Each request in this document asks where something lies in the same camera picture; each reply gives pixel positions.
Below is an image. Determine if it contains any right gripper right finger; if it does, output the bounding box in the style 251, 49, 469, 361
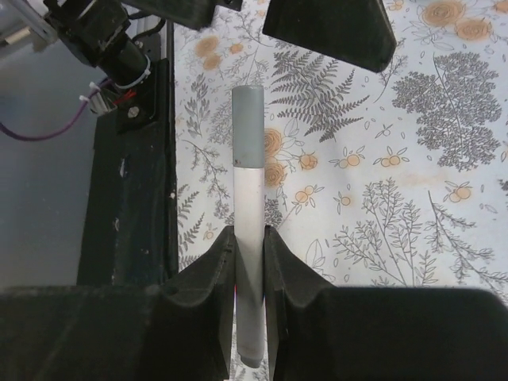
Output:
264, 227, 507, 380

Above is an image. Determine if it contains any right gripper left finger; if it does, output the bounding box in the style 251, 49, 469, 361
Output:
1, 227, 237, 380

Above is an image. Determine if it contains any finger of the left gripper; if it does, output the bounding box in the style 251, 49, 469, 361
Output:
263, 0, 397, 72
126, 0, 217, 29

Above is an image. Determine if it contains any grey cap white pen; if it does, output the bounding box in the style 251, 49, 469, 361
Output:
232, 85, 265, 368

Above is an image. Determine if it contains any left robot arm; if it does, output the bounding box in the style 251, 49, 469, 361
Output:
45, 1, 396, 73

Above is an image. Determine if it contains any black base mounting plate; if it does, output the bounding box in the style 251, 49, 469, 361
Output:
76, 23, 179, 286

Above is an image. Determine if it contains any floral tablecloth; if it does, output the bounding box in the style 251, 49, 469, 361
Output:
174, 1, 507, 299

